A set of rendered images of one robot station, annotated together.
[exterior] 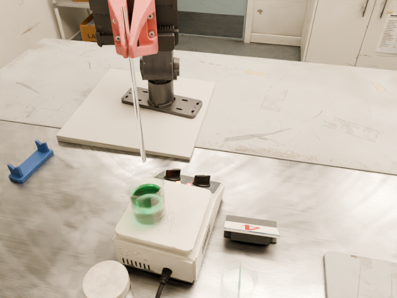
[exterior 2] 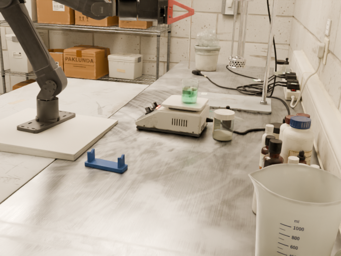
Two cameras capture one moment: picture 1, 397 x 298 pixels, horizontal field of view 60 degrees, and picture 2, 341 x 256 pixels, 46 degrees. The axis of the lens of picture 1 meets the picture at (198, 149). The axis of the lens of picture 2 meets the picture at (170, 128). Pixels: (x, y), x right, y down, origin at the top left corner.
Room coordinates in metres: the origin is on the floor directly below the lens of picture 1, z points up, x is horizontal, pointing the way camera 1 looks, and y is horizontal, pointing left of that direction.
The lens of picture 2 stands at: (0.38, 1.23, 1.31)
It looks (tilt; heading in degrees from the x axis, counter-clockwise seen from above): 19 degrees down; 270
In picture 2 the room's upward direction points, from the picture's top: 2 degrees clockwise
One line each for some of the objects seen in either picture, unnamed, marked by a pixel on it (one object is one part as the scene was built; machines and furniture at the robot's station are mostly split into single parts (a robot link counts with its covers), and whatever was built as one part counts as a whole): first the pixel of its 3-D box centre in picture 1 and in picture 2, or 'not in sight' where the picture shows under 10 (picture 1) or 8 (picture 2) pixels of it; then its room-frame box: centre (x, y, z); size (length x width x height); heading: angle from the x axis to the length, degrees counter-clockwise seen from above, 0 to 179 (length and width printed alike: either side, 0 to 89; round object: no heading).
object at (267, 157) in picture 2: not in sight; (272, 164); (0.16, 0.42, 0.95); 0.04 x 0.04 x 0.11
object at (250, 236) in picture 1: (251, 225); not in sight; (0.36, -0.09, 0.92); 0.09 x 0.06 x 0.04; 80
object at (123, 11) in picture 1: (135, 97); (190, 33); (0.34, 0.07, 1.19); 0.01 x 0.01 x 0.20
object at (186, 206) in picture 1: (165, 211); (185, 102); (0.34, 0.05, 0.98); 0.12 x 0.12 x 0.01; 74
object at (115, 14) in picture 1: (141, 33); (176, 10); (0.38, 0.06, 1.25); 0.09 x 0.07 x 0.07; 3
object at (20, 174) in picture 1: (29, 159); (105, 160); (0.53, 0.35, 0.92); 0.10 x 0.03 x 0.04; 160
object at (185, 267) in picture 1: (172, 216); (176, 115); (0.36, 0.04, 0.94); 0.22 x 0.13 x 0.08; 164
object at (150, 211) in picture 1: (146, 199); (190, 91); (0.33, 0.08, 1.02); 0.06 x 0.05 x 0.08; 132
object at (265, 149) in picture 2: not in sight; (268, 154); (0.15, 0.34, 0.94); 0.04 x 0.04 x 0.09
